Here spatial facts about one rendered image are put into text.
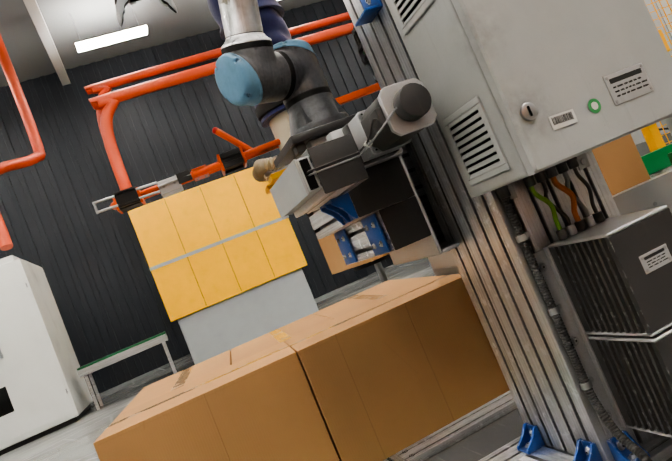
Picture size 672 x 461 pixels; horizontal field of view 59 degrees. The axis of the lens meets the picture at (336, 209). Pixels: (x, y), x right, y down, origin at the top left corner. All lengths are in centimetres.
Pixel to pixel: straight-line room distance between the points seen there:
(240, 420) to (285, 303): 754
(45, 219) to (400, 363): 1124
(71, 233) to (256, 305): 470
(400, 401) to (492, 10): 123
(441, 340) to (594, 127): 104
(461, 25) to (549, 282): 49
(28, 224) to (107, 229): 141
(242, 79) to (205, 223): 795
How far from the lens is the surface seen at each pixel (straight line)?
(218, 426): 181
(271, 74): 135
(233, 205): 930
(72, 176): 1281
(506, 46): 98
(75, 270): 1251
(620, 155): 223
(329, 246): 414
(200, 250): 915
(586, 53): 106
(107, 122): 988
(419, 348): 187
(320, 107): 139
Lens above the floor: 77
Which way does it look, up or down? 4 degrees up
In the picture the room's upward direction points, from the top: 23 degrees counter-clockwise
